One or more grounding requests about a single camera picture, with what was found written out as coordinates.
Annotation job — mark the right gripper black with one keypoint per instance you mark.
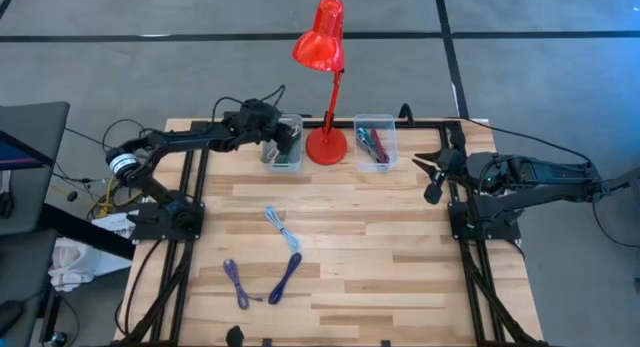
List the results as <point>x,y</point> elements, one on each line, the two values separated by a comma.
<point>452,164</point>

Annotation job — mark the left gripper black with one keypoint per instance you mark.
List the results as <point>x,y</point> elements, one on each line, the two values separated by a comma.
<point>250,134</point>

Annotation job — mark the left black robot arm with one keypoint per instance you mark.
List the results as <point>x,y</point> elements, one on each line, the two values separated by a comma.
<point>170,138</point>

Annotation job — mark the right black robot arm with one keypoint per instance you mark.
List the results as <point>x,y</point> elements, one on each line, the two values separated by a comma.
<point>540,174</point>

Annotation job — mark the white plastic bin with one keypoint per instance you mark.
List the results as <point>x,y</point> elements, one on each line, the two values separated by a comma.
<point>285,168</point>

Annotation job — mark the red desk lamp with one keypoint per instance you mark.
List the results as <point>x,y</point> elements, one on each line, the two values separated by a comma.
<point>325,147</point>

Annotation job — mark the black arched clamp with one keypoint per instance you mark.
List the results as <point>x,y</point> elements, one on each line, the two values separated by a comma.
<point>406,114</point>

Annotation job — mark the clear plastic bin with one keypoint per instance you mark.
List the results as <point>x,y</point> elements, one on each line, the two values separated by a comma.
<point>375,168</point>

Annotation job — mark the white paper sheet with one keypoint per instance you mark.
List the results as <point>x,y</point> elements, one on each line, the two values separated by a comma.
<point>115,222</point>

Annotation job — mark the grey stand leg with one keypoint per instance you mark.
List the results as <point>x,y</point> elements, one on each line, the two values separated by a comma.
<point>625,179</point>

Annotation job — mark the black rounded object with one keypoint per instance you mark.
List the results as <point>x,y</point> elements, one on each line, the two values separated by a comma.
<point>235,336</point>

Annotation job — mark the white plastic bag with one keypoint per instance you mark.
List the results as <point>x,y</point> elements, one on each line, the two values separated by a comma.
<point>75,264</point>

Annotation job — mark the dark grey desk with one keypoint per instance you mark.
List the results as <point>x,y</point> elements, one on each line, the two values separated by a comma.
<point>30,197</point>

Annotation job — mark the laptop with lit screen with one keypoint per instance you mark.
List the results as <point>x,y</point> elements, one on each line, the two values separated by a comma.
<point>20,154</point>

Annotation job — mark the black aluminium table frame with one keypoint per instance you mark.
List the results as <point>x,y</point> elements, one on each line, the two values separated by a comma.
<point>425,123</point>

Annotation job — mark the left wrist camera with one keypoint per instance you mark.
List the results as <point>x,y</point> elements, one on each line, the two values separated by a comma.
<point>260,109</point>

